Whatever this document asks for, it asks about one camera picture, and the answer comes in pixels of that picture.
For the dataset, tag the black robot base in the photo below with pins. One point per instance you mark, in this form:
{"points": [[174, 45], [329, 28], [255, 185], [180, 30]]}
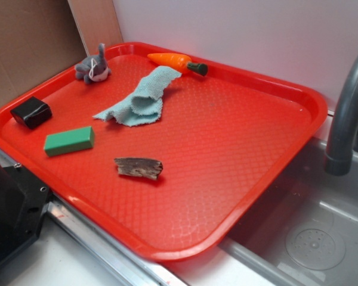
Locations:
{"points": [[24, 201]]}

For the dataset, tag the red plastic tray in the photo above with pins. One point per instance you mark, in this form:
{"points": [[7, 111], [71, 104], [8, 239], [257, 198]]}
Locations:
{"points": [[222, 139]]}

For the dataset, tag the brown wood piece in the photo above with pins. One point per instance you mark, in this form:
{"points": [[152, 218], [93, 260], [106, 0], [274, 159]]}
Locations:
{"points": [[139, 167]]}

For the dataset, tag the light blue cloth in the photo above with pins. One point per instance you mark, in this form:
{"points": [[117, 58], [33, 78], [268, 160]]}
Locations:
{"points": [[144, 105]]}

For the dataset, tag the orange toy carrot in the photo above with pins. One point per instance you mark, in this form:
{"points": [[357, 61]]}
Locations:
{"points": [[179, 62]]}

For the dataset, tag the gray plush bunny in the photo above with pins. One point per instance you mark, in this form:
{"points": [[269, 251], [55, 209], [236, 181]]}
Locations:
{"points": [[94, 68]]}

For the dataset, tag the green rectangular block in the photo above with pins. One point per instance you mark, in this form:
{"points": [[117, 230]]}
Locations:
{"points": [[69, 141]]}

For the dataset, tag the black block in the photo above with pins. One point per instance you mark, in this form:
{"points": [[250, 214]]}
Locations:
{"points": [[31, 113]]}

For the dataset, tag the gray plastic sink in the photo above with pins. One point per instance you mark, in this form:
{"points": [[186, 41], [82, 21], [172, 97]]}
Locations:
{"points": [[303, 230]]}

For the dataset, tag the gray faucet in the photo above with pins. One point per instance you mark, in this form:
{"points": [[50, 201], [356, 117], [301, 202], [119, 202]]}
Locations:
{"points": [[343, 134]]}

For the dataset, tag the brown cardboard panel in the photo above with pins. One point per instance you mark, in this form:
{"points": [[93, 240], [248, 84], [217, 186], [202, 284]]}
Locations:
{"points": [[39, 39]]}

